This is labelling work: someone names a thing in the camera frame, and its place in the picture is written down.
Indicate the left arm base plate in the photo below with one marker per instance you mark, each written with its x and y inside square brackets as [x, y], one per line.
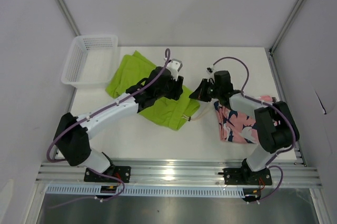
[114, 174]

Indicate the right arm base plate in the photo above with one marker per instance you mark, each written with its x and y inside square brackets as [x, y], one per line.
[244, 176]

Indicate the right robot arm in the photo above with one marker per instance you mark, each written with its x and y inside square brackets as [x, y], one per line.
[276, 129]

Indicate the aluminium frame post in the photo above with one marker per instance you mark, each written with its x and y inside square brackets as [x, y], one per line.
[294, 12]
[68, 17]

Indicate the white plastic basket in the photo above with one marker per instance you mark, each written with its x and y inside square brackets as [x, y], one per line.
[92, 61]

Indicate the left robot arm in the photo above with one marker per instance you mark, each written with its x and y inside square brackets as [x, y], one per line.
[73, 134]

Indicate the lime green shorts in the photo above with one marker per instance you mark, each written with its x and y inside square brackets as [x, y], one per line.
[165, 112]

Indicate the aluminium mounting rail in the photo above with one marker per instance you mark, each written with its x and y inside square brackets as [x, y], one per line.
[180, 173]

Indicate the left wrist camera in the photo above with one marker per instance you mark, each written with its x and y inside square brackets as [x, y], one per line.
[176, 65]

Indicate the pink shark print shorts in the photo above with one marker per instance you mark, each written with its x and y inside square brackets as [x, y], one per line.
[235, 126]

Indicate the left aluminium frame post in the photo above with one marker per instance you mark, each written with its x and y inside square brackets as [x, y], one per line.
[68, 17]

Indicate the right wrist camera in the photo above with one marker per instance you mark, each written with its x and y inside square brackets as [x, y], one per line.
[210, 71]

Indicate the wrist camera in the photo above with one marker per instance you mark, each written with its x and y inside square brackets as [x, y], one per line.
[210, 71]
[176, 65]

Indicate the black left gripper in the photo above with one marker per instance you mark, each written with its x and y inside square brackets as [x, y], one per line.
[177, 90]

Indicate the white slotted cable duct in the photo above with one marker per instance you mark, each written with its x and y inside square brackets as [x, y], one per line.
[152, 191]

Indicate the right aluminium frame post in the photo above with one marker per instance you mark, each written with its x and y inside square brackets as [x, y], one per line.
[294, 12]

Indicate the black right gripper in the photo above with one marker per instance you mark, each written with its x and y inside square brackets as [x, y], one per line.
[200, 92]

